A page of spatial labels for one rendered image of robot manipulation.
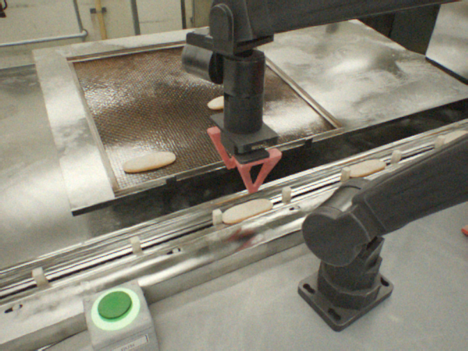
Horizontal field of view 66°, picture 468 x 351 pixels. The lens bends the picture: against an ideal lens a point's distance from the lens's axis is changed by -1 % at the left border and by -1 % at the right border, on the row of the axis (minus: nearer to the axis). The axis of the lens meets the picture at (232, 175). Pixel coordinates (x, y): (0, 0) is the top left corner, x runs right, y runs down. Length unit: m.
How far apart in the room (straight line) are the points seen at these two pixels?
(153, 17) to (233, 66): 3.59
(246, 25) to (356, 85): 0.63
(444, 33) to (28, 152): 1.16
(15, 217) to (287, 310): 0.52
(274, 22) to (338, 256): 0.28
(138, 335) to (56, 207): 0.38
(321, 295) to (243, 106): 0.29
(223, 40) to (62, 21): 3.79
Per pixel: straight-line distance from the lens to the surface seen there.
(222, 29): 0.46
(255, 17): 0.44
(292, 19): 0.42
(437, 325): 0.61
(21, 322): 0.56
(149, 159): 0.69
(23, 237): 0.74
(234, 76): 0.49
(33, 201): 0.82
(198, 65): 0.54
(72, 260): 0.62
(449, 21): 1.26
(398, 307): 0.60
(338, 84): 1.02
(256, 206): 0.64
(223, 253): 0.56
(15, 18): 4.20
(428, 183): 0.41
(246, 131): 0.52
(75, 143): 0.77
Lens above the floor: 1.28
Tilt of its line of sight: 36 degrees down
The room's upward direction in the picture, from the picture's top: straight up
